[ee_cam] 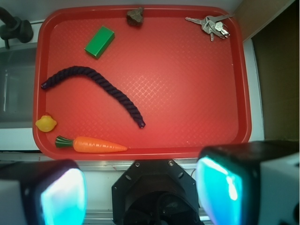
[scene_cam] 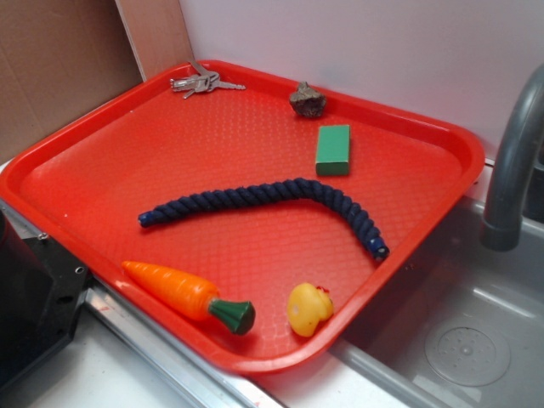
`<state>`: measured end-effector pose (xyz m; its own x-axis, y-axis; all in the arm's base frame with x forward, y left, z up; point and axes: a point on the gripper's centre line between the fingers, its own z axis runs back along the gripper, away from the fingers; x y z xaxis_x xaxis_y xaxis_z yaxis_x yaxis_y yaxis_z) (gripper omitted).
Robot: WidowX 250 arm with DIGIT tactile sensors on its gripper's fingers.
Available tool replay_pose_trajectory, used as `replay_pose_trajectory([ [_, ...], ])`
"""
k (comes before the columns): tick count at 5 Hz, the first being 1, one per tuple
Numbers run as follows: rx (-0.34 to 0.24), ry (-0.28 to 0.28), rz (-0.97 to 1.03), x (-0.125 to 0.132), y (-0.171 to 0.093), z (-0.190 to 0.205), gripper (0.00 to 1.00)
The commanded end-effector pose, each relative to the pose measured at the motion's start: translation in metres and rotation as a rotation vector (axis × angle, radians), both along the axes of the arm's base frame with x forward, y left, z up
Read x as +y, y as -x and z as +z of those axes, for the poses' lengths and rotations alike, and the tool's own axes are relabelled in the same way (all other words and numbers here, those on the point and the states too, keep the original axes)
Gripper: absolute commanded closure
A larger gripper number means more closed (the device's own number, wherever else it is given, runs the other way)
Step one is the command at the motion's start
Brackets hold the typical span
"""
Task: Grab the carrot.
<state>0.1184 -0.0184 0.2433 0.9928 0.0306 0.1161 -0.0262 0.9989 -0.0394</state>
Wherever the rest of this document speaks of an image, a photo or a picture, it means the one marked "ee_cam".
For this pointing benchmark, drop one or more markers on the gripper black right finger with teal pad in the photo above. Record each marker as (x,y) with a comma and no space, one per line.
(254,183)

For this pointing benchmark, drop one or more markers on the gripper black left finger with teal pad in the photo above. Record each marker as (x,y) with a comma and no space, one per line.
(42,193)

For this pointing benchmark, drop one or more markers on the orange toy carrot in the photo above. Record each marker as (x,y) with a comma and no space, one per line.
(89,145)

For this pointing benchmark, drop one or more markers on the yellow rubber duck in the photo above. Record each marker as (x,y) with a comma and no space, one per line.
(46,123)

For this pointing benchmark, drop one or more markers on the red plastic tray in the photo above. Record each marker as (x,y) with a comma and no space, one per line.
(163,90)

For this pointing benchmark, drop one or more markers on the stainless steel sink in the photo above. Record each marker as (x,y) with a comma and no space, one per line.
(17,72)

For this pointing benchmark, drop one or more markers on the green rectangular block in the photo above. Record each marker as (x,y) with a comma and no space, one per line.
(100,41)

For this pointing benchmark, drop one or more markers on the wooden panel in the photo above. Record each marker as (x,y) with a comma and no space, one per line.
(271,40)

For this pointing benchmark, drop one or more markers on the silver key bunch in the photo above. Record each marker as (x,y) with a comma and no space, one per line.
(212,25)

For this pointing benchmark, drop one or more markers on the grey sink faucet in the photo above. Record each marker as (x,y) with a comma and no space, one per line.
(14,28)

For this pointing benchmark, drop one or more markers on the brown rock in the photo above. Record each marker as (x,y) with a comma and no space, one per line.
(135,16)

